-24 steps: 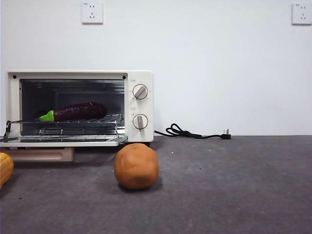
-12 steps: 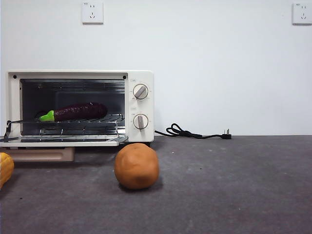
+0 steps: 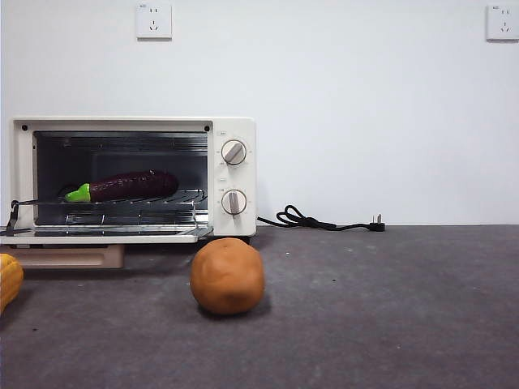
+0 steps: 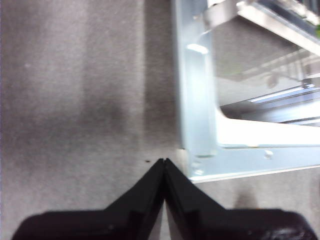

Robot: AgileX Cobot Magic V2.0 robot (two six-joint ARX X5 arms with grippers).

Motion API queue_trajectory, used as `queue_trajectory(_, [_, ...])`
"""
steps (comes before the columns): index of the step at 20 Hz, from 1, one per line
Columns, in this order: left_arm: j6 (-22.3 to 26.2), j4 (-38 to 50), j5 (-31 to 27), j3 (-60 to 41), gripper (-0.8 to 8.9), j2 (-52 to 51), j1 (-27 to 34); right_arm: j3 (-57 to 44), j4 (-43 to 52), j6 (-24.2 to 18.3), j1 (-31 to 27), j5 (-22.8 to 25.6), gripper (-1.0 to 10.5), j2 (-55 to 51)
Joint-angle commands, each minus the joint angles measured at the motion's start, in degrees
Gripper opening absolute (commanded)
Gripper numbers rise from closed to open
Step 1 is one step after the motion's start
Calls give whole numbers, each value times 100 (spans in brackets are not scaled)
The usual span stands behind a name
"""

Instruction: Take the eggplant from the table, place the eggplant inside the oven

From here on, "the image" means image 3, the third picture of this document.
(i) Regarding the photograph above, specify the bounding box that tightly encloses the white wall socket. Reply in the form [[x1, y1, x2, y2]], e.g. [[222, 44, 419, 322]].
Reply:
[[135, 3, 174, 41], [486, 4, 519, 41]]

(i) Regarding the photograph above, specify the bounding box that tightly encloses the purple eggplant with green stem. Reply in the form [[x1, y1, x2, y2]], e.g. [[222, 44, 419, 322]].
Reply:
[[64, 169, 179, 203]]

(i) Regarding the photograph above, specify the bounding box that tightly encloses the brown potato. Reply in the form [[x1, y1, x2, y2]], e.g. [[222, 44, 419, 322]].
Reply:
[[190, 237, 266, 316]]

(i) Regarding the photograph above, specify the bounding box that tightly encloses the round oven knob tilted pointer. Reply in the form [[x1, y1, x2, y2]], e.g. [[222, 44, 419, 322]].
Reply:
[[220, 139, 248, 166]]

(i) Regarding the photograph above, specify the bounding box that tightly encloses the yellow corn cob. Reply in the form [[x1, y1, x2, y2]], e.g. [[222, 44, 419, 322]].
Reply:
[[0, 253, 24, 313]]

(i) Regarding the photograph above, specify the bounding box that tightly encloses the round oven knob upright pointer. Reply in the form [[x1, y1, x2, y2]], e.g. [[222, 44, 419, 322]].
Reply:
[[220, 188, 248, 219]]

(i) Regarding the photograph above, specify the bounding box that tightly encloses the black power cord with plug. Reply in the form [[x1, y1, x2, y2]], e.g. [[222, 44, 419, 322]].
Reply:
[[256, 204, 387, 233]]

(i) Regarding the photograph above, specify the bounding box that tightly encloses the metal wire oven rack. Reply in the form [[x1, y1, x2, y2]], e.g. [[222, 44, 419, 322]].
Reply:
[[15, 187, 208, 207]]

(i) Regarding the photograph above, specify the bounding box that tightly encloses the glass oven door with handle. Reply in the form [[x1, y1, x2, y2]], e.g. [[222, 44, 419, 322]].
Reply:
[[0, 200, 215, 269]]

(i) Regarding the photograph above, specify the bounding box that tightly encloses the cream toaster oven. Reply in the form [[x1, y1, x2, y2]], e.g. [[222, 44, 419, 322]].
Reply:
[[10, 116, 257, 244]]

